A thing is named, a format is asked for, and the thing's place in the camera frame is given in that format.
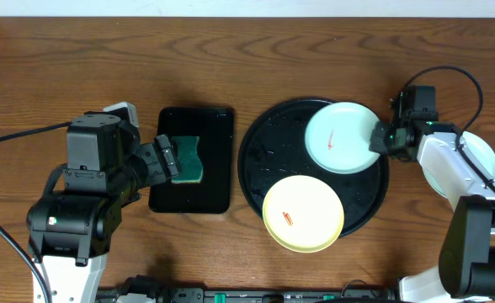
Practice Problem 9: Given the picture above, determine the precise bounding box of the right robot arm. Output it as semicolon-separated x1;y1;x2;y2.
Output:
370;120;495;301

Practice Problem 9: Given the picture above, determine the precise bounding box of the yellow plate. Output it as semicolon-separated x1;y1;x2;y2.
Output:
262;175;345;253

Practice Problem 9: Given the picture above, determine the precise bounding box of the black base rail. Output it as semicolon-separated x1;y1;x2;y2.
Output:
94;275;400;303

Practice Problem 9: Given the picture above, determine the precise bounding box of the black rectangular tray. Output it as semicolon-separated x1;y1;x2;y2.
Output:
148;107;234;214

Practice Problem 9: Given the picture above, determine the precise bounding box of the mint green plate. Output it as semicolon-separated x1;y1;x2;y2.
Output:
304;102;380;174
423;131;495;198

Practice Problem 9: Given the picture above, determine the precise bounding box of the round black serving tray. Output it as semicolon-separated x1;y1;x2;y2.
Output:
237;98;390;237

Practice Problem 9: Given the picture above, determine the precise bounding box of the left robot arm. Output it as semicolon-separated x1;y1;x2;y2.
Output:
27;135;179;302

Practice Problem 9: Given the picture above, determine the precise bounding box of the green scrubbing sponge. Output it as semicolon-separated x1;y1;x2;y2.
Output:
172;136;204;184

